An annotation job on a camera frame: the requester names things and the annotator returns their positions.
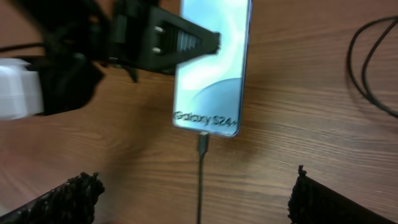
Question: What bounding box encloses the Galaxy S24 smartphone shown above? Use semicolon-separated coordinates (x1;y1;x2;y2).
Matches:
172;0;252;137

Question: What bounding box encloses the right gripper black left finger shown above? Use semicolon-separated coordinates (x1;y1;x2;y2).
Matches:
1;172;105;224

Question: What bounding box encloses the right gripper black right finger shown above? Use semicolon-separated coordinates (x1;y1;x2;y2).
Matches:
287;165;396;224

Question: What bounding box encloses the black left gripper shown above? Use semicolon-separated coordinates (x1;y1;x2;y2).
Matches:
90;0;221;83

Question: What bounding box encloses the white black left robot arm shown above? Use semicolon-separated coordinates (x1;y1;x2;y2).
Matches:
1;0;221;120

